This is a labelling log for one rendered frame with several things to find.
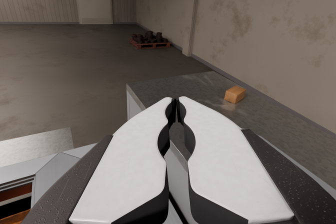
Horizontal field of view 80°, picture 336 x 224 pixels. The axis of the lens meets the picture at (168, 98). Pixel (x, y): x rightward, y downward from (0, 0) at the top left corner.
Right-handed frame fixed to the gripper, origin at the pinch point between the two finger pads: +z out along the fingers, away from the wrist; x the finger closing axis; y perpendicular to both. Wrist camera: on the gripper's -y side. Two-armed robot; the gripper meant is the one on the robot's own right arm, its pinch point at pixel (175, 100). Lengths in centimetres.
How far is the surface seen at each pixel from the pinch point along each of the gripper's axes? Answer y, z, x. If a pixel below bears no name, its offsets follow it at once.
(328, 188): 44, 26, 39
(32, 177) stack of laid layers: 54, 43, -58
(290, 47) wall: 77, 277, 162
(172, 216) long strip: 61, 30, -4
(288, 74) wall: 115, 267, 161
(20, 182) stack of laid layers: 54, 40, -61
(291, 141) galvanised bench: 47, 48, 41
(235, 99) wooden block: 42, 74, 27
